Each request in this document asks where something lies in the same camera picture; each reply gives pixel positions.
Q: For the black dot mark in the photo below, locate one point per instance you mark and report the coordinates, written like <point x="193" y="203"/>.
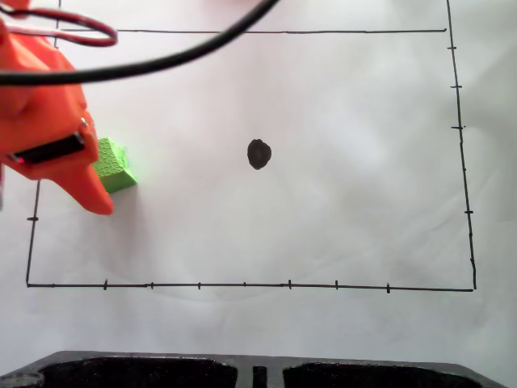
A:
<point x="259" y="154"/>

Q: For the green textured cube block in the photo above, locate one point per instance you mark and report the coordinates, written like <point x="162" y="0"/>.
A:
<point x="117" y="169"/>

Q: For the white paper sheet with rectangle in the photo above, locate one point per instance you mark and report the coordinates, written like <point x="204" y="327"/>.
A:
<point x="282" y="234"/>

